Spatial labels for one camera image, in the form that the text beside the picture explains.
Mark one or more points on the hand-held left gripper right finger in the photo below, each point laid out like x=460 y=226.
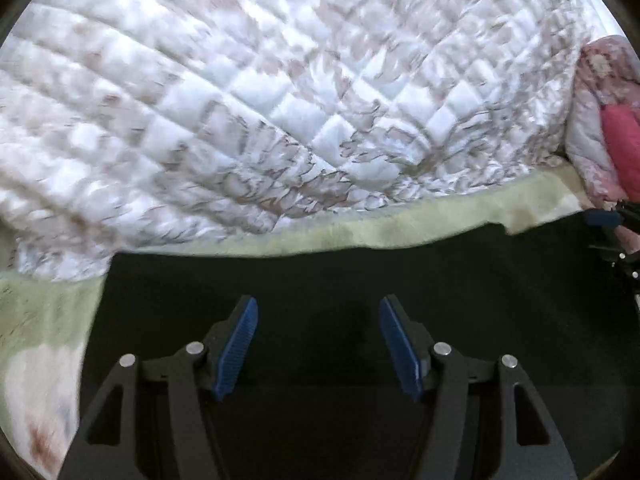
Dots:
x=397 y=345

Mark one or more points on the pink floral comforter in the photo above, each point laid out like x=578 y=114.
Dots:
x=592 y=125

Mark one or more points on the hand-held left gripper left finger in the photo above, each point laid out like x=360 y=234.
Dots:
x=239 y=345

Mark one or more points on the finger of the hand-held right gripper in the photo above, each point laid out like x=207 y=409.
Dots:
x=622 y=260
x=602 y=218

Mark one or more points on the black pants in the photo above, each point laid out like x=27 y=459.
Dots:
x=320 y=280

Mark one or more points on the green floral fleece blanket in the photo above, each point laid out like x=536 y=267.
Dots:
x=40 y=320

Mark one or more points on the white quilted bedspread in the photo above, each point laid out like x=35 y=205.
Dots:
x=250 y=85

